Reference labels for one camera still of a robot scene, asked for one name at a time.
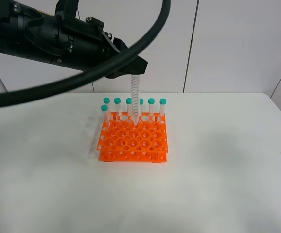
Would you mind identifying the clear tube teal cap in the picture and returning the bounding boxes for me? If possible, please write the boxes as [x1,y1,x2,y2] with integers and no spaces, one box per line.
[131,75,140,125]

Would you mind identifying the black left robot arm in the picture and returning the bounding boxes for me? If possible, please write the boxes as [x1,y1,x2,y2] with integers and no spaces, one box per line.
[0,0,127,71]

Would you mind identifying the orange test tube rack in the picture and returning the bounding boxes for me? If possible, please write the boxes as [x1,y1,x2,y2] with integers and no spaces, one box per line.
[96,111,168,163]

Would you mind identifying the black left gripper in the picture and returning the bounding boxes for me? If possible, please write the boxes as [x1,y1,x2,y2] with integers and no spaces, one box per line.
[55,0,148,79]

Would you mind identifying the second row left tube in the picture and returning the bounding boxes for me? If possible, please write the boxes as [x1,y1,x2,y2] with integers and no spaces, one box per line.
[101,104,111,129]

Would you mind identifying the thick black cable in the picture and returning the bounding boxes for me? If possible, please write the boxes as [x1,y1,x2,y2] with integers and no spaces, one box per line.
[0,0,172,110]

